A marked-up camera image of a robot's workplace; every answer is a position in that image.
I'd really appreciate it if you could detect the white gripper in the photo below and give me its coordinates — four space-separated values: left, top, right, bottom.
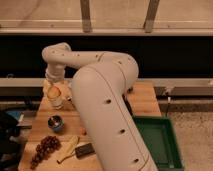
43 68 71 99

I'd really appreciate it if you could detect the red yellow apple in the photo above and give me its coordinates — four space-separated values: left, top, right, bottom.
47 86 61 98

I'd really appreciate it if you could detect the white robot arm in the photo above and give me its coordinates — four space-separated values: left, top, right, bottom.
42 43 158 171

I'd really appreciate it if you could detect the white paper cup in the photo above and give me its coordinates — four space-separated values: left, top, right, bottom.
49 96 63 109

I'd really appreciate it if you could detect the small orange carrot piece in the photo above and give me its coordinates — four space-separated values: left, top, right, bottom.
80 127 87 135

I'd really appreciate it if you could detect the bunch of red grapes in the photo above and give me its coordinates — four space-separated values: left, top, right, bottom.
30 136 61 170

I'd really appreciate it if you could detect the yellow banana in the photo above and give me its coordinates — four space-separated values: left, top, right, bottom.
57 135 79 164

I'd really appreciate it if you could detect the dark grey sponge block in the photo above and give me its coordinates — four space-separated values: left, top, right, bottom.
75 143 95 158

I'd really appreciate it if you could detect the dark chair at left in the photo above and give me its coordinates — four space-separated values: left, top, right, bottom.
0 110 20 171

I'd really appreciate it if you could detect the green plastic tray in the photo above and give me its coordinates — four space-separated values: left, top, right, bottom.
133 116 184 171

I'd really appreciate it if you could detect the left metal window post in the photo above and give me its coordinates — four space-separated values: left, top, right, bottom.
80 0 92 33

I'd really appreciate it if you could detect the metal window post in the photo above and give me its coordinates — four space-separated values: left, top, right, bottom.
143 0 160 33
80 0 92 33

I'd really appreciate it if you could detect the right metal window post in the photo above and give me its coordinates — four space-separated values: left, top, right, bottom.
143 0 160 33

